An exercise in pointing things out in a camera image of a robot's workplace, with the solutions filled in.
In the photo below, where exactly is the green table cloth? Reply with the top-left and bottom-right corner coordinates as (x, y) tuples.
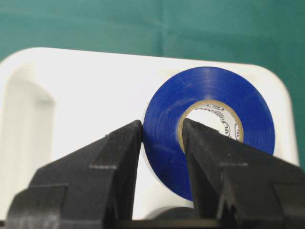
(0, 0), (305, 163)

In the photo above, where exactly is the white plastic tray case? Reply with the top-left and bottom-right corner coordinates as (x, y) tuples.
(0, 48), (299, 219)

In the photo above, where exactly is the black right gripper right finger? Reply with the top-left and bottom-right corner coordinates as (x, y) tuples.
(183, 119), (305, 229)

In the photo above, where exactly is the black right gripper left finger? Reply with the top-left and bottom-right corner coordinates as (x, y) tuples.
(6, 120), (142, 229)

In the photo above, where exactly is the blue tape roll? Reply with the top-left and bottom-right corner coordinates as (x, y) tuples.
(142, 67), (275, 200)

